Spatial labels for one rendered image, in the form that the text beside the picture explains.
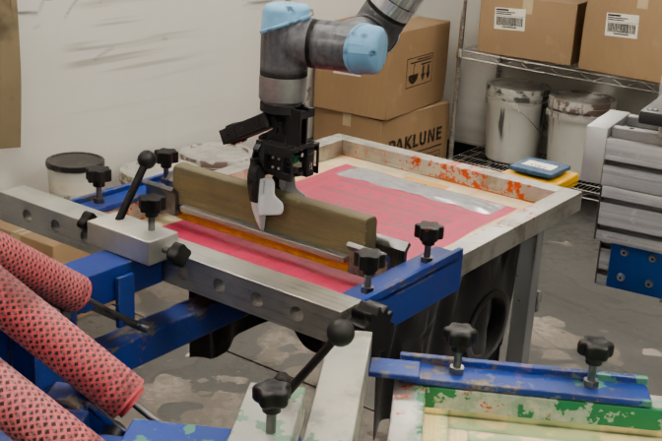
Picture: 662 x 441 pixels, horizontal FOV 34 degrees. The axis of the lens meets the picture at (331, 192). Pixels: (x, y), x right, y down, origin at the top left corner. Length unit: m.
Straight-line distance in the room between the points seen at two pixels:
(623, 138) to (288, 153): 0.51
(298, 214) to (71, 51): 2.46
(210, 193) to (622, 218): 0.67
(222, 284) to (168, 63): 2.97
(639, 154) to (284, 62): 0.55
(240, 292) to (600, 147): 0.60
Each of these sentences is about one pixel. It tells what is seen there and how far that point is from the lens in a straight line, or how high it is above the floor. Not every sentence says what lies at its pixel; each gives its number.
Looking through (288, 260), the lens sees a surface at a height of 0.96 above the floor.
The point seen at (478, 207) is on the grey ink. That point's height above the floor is 0.96.
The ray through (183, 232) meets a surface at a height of 0.96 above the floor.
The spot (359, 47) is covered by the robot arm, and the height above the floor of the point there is 1.32.
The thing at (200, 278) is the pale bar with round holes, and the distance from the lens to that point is 1.51.
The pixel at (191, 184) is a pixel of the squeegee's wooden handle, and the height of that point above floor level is 1.04.
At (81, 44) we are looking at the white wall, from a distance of 4.09.
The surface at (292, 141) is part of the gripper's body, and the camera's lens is 1.67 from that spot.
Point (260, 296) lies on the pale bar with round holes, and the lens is 1.47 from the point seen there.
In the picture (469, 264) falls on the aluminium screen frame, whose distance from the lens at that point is 1.75.
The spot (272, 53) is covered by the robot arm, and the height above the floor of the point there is 1.29.
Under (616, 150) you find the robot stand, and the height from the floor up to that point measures 1.18.
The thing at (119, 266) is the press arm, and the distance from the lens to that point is 1.49.
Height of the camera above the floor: 1.60
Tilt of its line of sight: 18 degrees down
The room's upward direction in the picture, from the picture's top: 3 degrees clockwise
